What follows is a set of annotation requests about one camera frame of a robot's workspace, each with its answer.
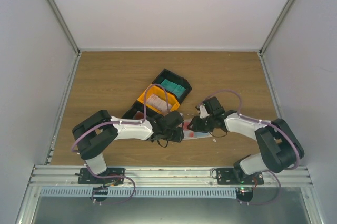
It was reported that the red white circle card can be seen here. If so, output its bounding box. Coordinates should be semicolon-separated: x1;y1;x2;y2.
183;120;194;138

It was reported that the white pink cards stack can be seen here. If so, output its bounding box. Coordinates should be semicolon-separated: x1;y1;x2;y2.
146;94;172;113

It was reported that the black bin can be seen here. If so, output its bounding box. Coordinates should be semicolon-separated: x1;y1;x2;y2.
122;101;144;120
152;69;192;104

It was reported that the orange bin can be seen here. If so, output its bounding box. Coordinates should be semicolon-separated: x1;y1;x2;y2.
137;84;180;115

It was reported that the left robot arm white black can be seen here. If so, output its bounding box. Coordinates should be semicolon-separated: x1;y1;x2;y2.
71;110;184;184

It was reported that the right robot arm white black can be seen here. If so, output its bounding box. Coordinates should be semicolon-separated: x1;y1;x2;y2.
187;97;305;184

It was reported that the red white cards stack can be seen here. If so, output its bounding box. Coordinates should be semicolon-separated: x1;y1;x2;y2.
133;111;144;120

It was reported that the teal cards stack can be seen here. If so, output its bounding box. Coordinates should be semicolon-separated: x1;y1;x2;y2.
161;79;186;99

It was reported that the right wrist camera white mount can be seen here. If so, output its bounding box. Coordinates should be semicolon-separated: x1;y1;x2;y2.
198;105;209;119

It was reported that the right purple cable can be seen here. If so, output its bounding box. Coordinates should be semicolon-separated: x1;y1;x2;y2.
201;89;301;169

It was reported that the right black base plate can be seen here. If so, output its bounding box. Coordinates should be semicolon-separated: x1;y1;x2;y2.
215;168;264;186

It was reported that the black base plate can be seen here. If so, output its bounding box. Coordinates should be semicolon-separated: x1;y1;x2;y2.
215;168;264;186
75;167;125;186

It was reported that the grey slotted cable duct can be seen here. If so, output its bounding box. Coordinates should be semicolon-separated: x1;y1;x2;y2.
40;187;236;199

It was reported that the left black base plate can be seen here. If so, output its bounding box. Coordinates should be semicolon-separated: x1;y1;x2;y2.
75;167;125;186

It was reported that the aluminium rail frame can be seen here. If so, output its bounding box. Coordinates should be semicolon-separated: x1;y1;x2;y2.
28;165;313;188

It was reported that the right aluminium corner post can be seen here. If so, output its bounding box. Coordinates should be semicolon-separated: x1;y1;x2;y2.
259;0;296;57

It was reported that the aluminium corner post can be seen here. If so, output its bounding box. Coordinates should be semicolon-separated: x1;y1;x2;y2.
259;0;296;57
46;0;81;57

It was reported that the left aluminium corner post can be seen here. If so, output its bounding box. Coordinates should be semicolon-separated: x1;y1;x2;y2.
46;0;81;57

